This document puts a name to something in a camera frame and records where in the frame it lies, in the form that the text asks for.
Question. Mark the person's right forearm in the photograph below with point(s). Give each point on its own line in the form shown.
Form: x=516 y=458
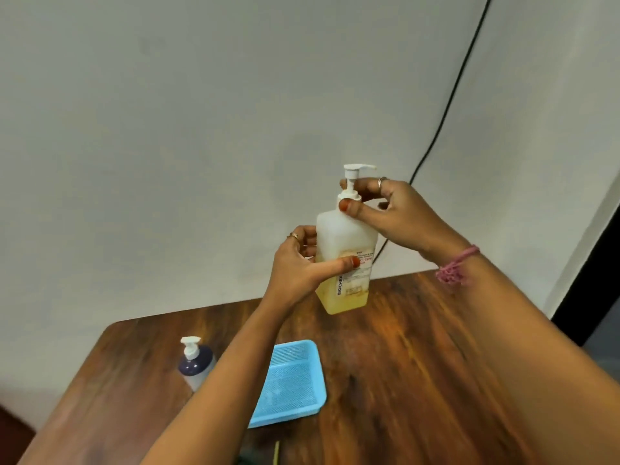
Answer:
x=523 y=363

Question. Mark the dark door frame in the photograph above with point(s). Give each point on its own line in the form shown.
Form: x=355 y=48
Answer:
x=588 y=285

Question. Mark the person's right thumb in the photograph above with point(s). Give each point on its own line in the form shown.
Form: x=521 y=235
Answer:
x=361 y=212

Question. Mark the person's left hand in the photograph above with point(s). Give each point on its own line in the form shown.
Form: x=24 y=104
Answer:
x=290 y=275

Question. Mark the person's left forearm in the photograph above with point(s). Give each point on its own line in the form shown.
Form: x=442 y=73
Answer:
x=223 y=382

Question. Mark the person's right middle finger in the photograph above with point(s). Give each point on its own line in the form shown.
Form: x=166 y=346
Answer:
x=383 y=205

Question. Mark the blue plastic tray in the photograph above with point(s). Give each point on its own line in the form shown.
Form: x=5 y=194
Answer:
x=290 y=382

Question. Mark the person's left middle finger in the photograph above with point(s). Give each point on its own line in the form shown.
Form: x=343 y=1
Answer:
x=309 y=250

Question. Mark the person's left thumb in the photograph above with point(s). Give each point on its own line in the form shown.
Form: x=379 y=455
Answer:
x=339 y=266

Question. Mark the thin yellow-green stick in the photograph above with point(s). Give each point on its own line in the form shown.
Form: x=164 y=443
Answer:
x=276 y=453

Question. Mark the small dark pump bottle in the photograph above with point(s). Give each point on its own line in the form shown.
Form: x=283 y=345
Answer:
x=194 y=364

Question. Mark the pump bottle with yellow liquid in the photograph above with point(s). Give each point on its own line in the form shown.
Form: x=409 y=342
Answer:
x=345 y=266

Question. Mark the person's right hand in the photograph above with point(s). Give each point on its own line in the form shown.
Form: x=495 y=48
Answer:
x=407 y=215

